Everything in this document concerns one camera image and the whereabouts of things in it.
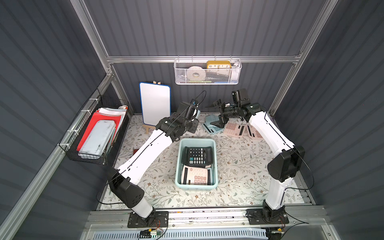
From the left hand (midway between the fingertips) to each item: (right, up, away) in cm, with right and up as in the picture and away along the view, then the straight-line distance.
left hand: (193, 119), depth 75 cm
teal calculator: (+14, -6, +33) cm, 37 cm away
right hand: (+9, +4, +2) cm, 10 cm away
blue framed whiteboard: (-25, +12, +21) cm, 34 cm away
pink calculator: (+1, -31, +7) cm, 32 cm away
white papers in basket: (-43, +5, +4) cm, 43 cm away
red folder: (-49, +1, 0) cm, 49 cm away
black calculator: (+4, -21, +12) cm, 25 cm away
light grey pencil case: (-43, -9, -7) cm, 45 cm away
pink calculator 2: (+31, -4, +34) cm, 46 cm away
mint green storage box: (-7, -13, +12) cm, 19 cm away
